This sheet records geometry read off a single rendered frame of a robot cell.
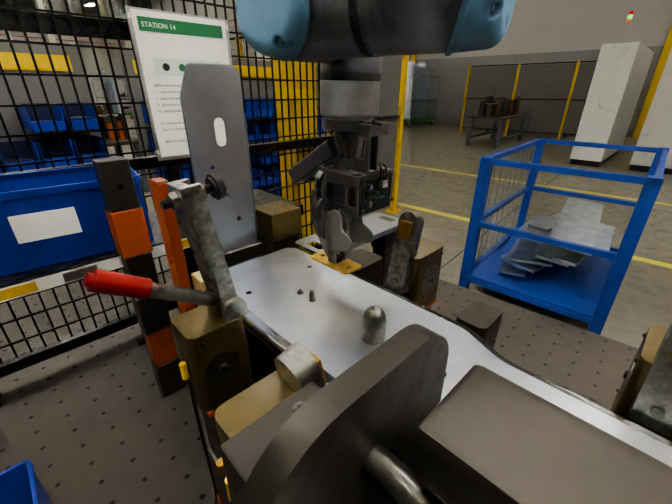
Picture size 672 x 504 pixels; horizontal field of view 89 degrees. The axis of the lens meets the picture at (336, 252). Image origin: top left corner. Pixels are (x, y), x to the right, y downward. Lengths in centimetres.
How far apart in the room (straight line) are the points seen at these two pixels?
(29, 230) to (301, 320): 47
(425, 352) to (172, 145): 86
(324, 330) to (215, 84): 46
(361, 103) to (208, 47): 62
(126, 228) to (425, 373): 58
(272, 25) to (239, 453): 31
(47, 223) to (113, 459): 43
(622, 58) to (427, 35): 781
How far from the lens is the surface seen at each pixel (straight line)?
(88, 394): 97
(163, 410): 86
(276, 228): 76
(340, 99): 44
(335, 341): 47
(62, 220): 73
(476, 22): 29
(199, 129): 68
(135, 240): 69
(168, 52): 97
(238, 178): 72
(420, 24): 30
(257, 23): 35
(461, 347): 49
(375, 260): 72
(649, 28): 1437
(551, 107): 1229
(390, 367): 16
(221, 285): 42
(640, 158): 815
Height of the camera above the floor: 130
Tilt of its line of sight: 25 degrees down
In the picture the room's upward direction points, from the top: straight up
